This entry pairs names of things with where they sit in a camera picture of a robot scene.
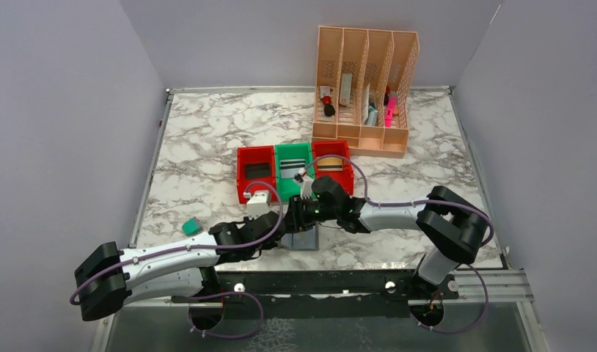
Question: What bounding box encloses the pink highlighter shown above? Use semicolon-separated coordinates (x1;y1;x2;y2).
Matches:
384;95;397;128

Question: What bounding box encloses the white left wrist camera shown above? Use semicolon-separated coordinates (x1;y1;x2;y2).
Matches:
246;191;271;218

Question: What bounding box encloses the grey card holder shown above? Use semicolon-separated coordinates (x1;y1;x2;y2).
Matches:
279;227;319;251

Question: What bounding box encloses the peach desk organizer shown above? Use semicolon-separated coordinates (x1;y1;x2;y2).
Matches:
312;26;420;158

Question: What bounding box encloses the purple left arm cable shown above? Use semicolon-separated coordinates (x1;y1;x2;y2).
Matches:
69;180;284;340

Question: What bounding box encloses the silver striped card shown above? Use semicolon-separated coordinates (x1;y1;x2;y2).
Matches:
278;158;306;179

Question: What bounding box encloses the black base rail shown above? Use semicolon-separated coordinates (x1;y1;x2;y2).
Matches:
171;268;460;322

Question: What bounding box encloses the red black marker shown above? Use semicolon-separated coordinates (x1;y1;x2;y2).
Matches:
321;95;336;117

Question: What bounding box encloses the teal eraser block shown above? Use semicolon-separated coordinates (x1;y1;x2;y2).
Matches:
181;218;202;237

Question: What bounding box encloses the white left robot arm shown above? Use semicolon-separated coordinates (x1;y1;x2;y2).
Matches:
70;211;286;321

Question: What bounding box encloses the red plastic bin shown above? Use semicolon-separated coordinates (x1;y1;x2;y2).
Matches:
312;141;354;195
236;145;276;204

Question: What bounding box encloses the gold striped card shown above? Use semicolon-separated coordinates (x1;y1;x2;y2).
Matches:
316;157;344;172

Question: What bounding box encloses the green plastic bin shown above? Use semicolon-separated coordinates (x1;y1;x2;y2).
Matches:
274;143;312;202

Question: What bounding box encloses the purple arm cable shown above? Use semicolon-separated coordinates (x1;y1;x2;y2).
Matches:
298;154;495;336
69;180;284;340

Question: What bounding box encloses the red plastic bin right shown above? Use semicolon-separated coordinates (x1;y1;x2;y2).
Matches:
312;141;354;195

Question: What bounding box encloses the white red box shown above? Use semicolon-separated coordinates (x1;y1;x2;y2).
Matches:
339;73;353;106

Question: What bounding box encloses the red plastic bin left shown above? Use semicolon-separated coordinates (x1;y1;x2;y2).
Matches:
236;145;276;204

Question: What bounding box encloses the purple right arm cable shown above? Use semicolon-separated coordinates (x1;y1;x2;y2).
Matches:
298;154;495;336

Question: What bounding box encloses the black card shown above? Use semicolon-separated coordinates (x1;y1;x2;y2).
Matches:
244;163;271;180

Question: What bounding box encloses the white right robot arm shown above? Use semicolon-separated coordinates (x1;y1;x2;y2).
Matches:
284;176;494;293

